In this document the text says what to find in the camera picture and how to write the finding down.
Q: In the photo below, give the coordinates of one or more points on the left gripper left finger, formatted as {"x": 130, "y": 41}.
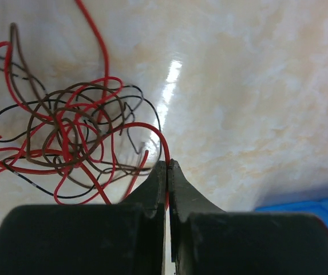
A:
{"x": 125, "y": 238}

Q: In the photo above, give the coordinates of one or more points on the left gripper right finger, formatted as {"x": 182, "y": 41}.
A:
{"x": 208, "y": 240}

